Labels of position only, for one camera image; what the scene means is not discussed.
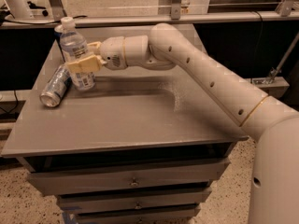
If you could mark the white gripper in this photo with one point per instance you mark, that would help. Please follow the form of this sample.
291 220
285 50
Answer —
112 54

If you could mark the clear blue plastic bottle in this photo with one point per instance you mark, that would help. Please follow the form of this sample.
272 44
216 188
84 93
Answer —
74 46

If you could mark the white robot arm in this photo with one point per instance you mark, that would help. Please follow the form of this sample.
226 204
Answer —
274 196

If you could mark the blue pepsi can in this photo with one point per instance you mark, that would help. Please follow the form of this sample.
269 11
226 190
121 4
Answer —
58 30

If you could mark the silver redbull can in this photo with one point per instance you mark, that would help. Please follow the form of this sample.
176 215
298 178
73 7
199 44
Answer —
56 87

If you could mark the grey drawer cabinet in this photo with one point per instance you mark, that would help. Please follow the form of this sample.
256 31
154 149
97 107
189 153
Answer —
133 116

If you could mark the middle grey drawer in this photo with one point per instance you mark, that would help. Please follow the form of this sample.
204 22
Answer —
134 200

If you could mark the grey drawer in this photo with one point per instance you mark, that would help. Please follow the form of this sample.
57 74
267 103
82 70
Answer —
128 176
134 200
139 216

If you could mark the top grey drawer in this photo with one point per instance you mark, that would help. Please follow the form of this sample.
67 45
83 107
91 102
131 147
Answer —
128 176

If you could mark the bottom grey drawer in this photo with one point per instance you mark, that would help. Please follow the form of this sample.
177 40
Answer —
139 216

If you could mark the metal frame rail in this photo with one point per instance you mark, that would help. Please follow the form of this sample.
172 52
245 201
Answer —
82 21

